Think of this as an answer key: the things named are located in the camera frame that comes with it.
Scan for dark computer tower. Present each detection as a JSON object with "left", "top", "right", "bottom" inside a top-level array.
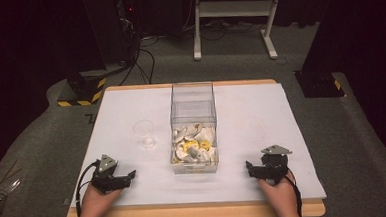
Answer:
[{"left": 114, "top": 0, "right": 144, "bottom": 65}]

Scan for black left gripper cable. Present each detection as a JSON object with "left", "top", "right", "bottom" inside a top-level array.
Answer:
[{"left": 73, "top": 160, "right": 104, "bottom": 217}]

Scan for black floor cables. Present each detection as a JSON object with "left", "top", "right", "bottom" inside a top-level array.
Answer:
[{"left": 116, "top": 18, "right": 268, "bottom": 87}]

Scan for person's left hand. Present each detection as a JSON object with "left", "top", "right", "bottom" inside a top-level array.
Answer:
[{"left": 79, "top": 181, "right": 125, "bottom": 217}]

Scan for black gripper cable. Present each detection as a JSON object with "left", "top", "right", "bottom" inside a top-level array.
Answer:
[
  {"left": 73, "top": 160, "right": 104, "bottom": 217},
  {"left": 283, "top": 171, "right": 305, "bottom": 217}
]

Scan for black yellow striped stand base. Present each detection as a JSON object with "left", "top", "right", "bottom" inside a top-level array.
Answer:
[{"left": 55, "top": 68, "right": 110, "bottom": 109}]

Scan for crumpled white yellow wrappers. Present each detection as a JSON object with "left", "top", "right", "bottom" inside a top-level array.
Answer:
[{"left": 171, "top": 121, "right": 219, "bottom": 166}]

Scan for metal tripod legs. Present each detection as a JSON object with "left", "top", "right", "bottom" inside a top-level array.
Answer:
[{"left": 0, "top": 159, "right": 24, "bottom": 215}]

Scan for clear plastic box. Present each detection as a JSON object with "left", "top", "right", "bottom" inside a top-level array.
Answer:
[{"left": 167, "top": 80, "right": 221, "bottom": 176}]

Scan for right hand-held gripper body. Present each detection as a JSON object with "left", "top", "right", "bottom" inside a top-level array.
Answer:
[{"left": 253, "top": 143, "right": 295, "bottom": 187}]

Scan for wooden table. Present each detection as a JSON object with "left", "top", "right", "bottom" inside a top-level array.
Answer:
[{"left": 58, "top": 75, "right": 327, "bottom": 217}]

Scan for person's right hand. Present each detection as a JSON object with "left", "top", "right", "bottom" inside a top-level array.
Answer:
[{"left": 257, "top": 171, "right": 302, "bottom": 217}]

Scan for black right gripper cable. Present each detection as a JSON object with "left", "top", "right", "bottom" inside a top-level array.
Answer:
[{"left": 283, "top": 171, "right": 305, "bottom": 217}]

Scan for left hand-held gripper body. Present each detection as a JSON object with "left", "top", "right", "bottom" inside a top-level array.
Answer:
[{"left": 89, "top": 152, "right": 130, "bottom": 196}]

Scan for white table mat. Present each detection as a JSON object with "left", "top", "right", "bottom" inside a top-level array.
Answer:
[{"left": 64, "top": 79, "right": 328, "bottom": 213}]

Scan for clear glass cup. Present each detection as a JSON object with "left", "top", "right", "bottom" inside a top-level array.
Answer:
[{"left": 132, "top": 118, "right": 158, "bottom": 151}]

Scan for white metal stand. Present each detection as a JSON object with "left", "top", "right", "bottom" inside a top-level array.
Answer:
[{"left": 190, "top": 0, "right": 287, "bottom": 64}]

